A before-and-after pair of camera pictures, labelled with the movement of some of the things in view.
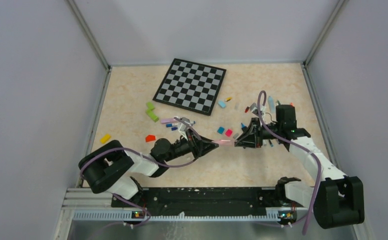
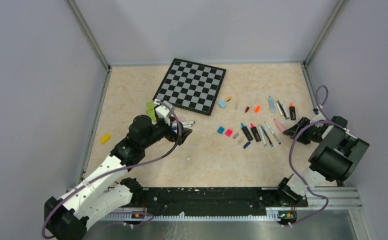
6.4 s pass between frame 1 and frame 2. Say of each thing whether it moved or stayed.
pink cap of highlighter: stayed
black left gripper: moved
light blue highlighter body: stayed
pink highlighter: moved
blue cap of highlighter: stayed
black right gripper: moved
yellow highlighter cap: stayed
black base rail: stayed
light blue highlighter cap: stayed
